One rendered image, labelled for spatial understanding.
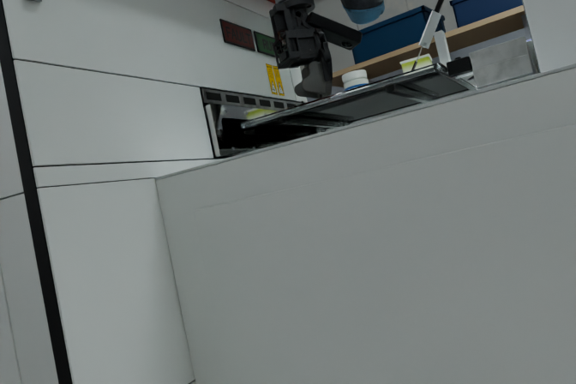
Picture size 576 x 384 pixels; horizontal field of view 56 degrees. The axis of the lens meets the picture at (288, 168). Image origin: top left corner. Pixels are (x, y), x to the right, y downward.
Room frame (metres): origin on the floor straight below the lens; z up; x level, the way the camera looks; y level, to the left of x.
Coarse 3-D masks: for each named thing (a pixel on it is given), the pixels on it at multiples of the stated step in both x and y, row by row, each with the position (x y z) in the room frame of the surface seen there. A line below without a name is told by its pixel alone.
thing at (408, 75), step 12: (408, 72) 0.83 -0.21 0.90; (420, 72) 0.82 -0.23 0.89; (432, 72) 0.82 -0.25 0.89; (372, 84) 0.86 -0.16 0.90; (384, 84) 0.85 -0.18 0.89; (396, 84) 0.85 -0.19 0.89; (336, 96) 0.89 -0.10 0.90; (348, 96) 0.88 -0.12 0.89; (288, 108) 0.93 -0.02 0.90; (300, 108) 0.92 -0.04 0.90; (312, 108) 0.91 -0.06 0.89; (252, 120) 0.96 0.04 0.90; (264, 120) 0.95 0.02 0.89
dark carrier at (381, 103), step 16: (416, 80) 0.88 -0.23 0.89; (432, 80) 0.91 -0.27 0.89; (448, 80) 0.95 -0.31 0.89; (368, 96) 0.94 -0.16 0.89; (384, 96) 0.98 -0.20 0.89; (432, 96) 1.11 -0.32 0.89; (304, 112) 0.97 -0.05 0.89; (320, 112) 1.01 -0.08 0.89; (336, 112) 1.05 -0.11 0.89; (352, 112) 1.10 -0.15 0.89; (368, 112) 1.15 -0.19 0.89; (384, 112) 1.21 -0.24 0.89; (288, 128) 1.13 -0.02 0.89; (304, 128) 1.18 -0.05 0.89; (320, 128) 1.24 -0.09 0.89
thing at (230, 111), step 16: (208, 112) 0.95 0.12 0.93; (224, 112) 0.98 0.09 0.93; (240, 112) 1.03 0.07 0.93; (256, 112) 1.09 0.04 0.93; (272, 112) 1.15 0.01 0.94; (208, 128) 0.95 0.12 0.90; (224, 144) 0.96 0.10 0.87; (240, 144) 1.01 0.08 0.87; (256, 144) 1.06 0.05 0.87; (272, 144) 1.12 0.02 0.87
